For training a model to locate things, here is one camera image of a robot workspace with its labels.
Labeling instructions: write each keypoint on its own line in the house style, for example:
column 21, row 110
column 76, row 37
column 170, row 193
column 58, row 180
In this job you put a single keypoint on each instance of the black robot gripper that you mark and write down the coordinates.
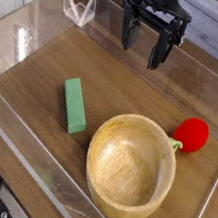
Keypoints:
column 167, row 17

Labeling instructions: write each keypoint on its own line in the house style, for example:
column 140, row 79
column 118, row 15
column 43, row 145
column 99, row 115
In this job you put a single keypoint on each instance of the red plush radish toy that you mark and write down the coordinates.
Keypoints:
column 190, row 136

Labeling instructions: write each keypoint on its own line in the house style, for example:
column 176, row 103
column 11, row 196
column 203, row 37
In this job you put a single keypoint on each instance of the green rectangular block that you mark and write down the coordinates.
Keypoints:
column 76, row 121

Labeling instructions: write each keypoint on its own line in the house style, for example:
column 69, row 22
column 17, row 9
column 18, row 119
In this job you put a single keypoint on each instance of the wooden bowl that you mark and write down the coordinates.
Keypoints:
column 130, row 166

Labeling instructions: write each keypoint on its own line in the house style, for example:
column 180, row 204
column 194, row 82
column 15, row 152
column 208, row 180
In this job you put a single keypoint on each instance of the clear acrylic tray wall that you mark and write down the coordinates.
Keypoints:
column 41, row 162

